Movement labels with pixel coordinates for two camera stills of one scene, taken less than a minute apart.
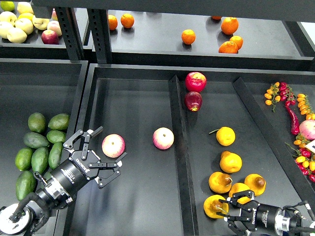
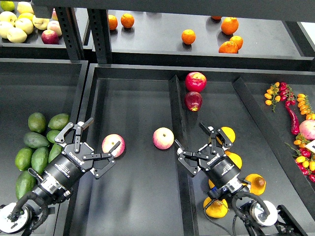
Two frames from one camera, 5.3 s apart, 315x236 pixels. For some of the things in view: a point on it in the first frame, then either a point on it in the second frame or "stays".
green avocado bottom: x=25 y=184 stays
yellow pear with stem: x=212 y=205 stays
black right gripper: x=265 y=219 → x=223 y=172
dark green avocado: x=54 y=155 stays
